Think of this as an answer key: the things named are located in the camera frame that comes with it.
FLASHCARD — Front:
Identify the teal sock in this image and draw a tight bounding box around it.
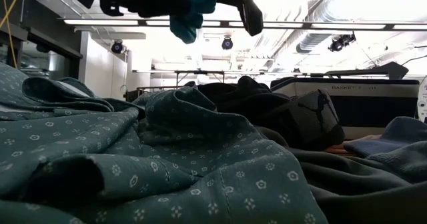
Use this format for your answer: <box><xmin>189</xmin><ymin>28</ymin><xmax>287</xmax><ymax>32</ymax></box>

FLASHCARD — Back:
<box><xmin>169</xmin><ymin>0</ymin><xmax>218</xmax><ymax>45</ymax></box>

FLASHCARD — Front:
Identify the blue sock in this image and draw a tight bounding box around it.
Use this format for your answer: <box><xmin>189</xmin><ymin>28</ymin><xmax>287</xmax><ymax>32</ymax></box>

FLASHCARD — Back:
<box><xmin>343</xmin><ymin>116</ymin><xmax>427</xmax><ymax>185</ymax></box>

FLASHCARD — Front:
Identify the large black garment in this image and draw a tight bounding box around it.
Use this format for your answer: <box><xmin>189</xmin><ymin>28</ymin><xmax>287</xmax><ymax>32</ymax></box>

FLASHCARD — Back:
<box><xmin>186</xmin><ymin>75</ymin><xmax>427</xmax><ymax>224</ymax></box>

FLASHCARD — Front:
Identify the black ceiling spotlight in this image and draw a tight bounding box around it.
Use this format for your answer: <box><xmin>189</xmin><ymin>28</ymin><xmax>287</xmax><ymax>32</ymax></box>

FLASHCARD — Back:
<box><xmin>328</xmin><ymin>32</ymin><xmax>357</xmax><ymax>53</ymax></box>
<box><xmin>221</xmin><ymin>36</ymin><xmax>234</xmax><ymax>51</ymax></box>
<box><xmin>110</xmin><ymin>39</ymin><xmax>126</xmax><ymax>55</ymax></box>

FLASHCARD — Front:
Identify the black metal stand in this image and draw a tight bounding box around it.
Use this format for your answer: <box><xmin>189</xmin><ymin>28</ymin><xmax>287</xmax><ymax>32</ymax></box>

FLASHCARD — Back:
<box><xmin>325</xmin><ymin>61</ymin><xmax>410</xmax><ymax>81</ymax></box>

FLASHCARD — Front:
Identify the blue fabric basket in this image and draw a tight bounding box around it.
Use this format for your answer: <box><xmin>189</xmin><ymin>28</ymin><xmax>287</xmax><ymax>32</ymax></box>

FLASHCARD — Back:
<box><xmin>270</xmin><ymin>77</ymin><xmax>421</xmax><ymax>141</ymax></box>

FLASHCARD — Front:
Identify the teal patterned shirt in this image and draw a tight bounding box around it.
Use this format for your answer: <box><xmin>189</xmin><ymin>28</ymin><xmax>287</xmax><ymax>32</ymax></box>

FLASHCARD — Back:
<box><xmin>0</xmin><ymin>62</ymin><xmax>330</xmax><ymax>224</ymax></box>

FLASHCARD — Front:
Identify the silver ventilation duct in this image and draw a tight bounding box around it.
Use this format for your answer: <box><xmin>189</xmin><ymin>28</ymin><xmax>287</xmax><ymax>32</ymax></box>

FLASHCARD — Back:
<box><xmin>272</xmin><ymin>0</ymin><xmax>355</xmax><ymax>57</ymax></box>

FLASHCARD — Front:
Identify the metal frame table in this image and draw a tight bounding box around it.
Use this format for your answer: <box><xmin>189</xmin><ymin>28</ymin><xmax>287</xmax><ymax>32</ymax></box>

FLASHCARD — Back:
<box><xmin>173</xmin><ymin>69</ymin><xmax>227</xmax><ymax>85</ymax></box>

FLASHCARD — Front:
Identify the yellow extension cord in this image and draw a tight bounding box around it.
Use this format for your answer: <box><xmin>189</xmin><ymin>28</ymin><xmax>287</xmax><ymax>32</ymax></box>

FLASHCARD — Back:
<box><xmin>0</xmin><ymin>0</ymin><xmax>25</xmax><ymax>70</ymax></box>

